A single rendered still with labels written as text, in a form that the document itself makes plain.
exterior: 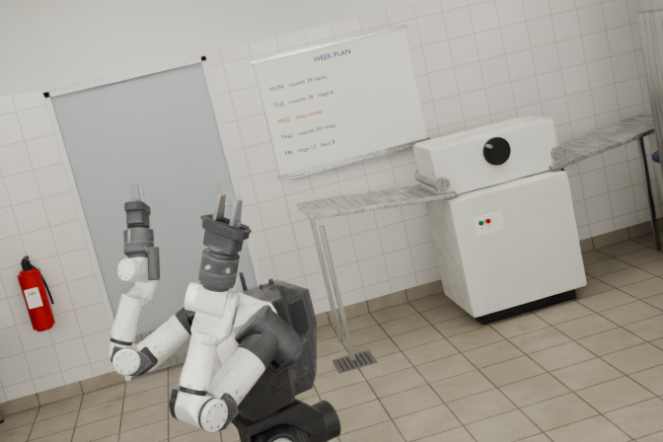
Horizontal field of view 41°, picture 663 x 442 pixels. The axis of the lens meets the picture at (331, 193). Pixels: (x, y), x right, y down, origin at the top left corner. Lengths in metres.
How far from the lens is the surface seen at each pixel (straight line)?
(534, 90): 6.67
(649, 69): 5.84
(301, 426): 2.56
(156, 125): 6.16
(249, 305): 2.42
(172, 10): 6.13
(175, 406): 2.15
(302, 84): 6.17
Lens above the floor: 2.04
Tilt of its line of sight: 10 degrees down
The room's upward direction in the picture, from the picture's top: 13 degrees counter-clockwise
